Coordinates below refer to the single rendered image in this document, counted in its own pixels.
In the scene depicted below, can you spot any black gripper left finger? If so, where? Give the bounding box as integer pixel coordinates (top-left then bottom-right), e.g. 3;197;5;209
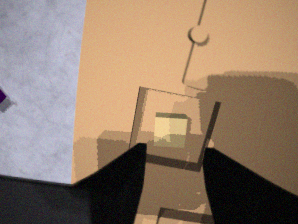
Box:
0;143;147;224

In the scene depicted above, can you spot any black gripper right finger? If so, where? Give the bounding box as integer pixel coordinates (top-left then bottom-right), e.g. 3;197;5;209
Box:
203;147;298;224

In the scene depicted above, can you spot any purple block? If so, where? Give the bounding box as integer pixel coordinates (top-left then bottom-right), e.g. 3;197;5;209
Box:
0;89;6;104

